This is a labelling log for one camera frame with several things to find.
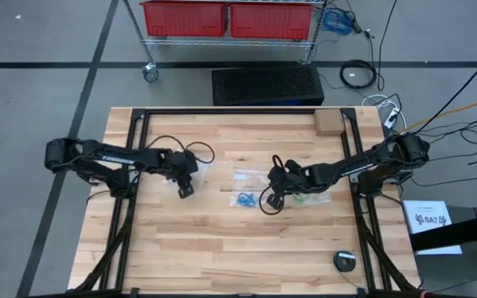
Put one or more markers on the grey metal cabinet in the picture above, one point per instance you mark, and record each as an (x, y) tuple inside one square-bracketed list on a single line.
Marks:
[(449, 269)]

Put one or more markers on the clear plastic zip bag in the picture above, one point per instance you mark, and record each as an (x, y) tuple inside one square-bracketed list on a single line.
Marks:
[(247, 182), (202, 174), (319, 198)]

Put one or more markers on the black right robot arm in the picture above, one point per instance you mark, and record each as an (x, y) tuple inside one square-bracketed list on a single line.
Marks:
[(367, 163)]

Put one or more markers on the black perforated computer case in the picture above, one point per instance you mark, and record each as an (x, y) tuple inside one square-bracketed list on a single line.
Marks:
[(263, 85)]

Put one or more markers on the grey caster wheel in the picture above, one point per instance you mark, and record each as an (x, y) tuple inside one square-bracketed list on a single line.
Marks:
[(150, 73)]

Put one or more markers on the small cardboard box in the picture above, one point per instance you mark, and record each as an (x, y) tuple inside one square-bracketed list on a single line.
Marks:
[(329, 122)]

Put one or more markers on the white power strip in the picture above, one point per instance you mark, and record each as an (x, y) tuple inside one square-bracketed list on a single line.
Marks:
[(391, 118)]

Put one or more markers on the black flat bar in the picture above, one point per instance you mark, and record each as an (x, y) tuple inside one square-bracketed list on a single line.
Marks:
[(462, 234)]

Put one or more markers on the red plastic storage bin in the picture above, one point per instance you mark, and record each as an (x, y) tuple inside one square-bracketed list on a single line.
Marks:
[(269, 20), (180, 18)]

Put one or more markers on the black aluminium table frame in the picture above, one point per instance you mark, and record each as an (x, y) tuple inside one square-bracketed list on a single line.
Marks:
[(230, 111)]

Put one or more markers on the blue rubber band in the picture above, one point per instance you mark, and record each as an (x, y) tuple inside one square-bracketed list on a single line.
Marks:
[(240, 203), (242, 198), (251, 202)]

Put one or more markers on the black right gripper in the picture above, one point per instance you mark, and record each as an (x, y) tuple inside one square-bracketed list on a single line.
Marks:
[(285, 181)]

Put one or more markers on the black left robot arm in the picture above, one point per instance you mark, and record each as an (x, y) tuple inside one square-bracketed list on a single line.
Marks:
[(114, 159)]

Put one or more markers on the white SA7 paper sign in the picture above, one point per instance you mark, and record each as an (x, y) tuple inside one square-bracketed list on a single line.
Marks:
[(429, 232)]

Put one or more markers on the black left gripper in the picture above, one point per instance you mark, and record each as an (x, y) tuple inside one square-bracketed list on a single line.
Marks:
[(184, 167)]

